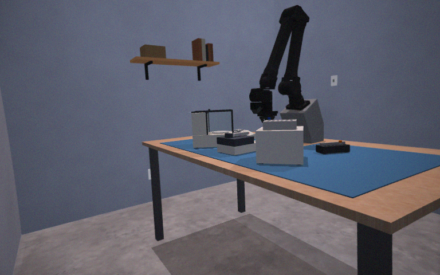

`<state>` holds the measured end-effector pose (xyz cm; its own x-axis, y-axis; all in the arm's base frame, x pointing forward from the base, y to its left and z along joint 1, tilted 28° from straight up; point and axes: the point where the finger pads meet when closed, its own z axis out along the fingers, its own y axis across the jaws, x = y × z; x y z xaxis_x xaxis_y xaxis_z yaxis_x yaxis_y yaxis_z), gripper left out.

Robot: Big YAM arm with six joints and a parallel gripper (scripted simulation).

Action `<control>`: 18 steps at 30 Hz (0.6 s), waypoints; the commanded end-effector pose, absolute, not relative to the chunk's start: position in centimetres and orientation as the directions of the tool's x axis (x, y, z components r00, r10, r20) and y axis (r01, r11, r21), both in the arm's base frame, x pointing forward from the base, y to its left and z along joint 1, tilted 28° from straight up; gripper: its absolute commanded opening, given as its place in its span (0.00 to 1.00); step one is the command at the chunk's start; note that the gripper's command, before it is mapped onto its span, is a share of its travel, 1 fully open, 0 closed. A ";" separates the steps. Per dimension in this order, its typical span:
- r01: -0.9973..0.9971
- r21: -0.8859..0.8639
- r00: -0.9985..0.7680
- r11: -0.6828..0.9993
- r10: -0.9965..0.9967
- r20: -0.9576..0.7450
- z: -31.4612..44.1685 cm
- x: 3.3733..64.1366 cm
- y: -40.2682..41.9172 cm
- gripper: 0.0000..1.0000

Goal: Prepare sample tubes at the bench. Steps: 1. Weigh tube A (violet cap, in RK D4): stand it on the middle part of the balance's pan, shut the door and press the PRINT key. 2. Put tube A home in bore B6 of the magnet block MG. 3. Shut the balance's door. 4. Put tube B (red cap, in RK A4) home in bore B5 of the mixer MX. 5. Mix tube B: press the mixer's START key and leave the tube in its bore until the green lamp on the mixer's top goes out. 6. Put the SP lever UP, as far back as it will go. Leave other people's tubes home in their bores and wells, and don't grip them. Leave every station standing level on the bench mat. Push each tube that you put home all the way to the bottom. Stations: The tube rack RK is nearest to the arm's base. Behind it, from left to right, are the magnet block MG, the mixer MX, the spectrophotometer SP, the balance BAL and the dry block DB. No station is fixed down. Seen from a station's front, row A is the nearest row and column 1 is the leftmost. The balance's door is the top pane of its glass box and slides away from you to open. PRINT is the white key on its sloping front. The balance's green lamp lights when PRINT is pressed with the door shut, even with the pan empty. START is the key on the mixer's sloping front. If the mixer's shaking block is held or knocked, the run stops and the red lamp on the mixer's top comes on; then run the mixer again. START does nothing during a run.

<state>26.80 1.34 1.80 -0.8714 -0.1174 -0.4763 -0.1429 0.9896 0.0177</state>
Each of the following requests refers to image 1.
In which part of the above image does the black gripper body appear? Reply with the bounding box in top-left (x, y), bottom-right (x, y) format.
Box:
top-left (257, 111), bottom-right (278, 116)

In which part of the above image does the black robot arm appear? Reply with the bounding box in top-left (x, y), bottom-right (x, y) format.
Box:
top-left (249, 5), bottom-right (310, 114)

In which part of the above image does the blue bench mat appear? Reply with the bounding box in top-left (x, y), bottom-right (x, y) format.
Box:
top-left (160, 139), bottom-right (440, 198)

